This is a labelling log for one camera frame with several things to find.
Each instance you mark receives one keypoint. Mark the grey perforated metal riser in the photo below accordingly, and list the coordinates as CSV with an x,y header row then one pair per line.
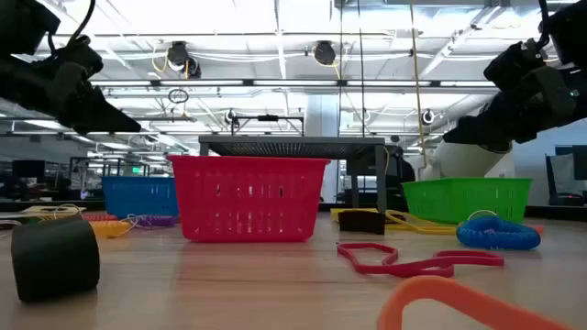
x,y
293,147

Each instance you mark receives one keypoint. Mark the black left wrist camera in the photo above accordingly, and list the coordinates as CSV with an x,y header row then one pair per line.
x,y
78,57

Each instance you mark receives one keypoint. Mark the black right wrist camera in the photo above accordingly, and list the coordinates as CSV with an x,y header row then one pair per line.
x,y
513,64

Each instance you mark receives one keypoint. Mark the blue coil wristband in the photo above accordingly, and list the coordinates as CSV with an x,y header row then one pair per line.
x,y
497,234

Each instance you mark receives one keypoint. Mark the black coil wristband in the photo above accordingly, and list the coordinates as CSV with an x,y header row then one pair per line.
x,y
362,222

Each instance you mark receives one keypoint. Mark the green plastic basket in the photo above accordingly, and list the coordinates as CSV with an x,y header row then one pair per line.
x,y
458,199

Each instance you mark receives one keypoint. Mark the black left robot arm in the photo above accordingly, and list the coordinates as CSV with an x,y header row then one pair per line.
x,y
23,23

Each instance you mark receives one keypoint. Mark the light orange rubber band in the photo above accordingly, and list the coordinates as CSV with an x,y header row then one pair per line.
x,y
537,229

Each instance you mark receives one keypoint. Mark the red coil wristband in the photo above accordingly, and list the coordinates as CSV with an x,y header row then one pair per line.
x,y
98,217

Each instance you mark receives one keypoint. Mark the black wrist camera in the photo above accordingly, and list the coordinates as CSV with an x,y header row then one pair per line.
x,y
513,64
78,57

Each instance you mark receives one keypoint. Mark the small black cylinder block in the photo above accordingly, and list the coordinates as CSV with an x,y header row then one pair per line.
x,y
55,259

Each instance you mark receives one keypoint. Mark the purple coil wristband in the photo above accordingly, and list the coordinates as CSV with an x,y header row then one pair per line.
x,y
156,221

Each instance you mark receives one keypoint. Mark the blue plastic basket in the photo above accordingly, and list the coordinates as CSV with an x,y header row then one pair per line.
x,y
137,197

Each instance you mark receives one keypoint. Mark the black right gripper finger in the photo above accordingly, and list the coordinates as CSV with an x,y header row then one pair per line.
x,y
481,130

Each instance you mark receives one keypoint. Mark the yellow coil wristband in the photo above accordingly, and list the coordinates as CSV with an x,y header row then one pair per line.
x,y
107,229

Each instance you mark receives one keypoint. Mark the long ceiling light rail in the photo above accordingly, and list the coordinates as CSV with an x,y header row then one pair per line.
x,y
293,83

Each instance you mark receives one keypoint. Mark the yellow rubber band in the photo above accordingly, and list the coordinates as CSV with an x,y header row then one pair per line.
x,y
422,230

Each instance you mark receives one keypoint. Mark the black background gantry frame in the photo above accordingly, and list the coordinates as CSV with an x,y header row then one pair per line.
x,y
268,117

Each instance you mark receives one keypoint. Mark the red plastic basket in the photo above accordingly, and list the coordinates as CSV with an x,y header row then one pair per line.
x,y
247,162

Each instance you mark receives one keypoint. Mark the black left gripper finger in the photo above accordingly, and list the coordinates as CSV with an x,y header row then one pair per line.
x,y
107,119

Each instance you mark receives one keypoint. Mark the red rubber band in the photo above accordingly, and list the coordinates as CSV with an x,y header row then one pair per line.
x,y
403,270

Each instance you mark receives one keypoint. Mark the black background station frame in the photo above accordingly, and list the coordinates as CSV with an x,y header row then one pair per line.
x,y
110,159

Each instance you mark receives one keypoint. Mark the black background monitor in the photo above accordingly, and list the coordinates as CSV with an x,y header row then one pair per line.
x,y
27,168

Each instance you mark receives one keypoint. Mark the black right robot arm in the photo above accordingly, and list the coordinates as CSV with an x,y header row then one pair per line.
x,y
571,27

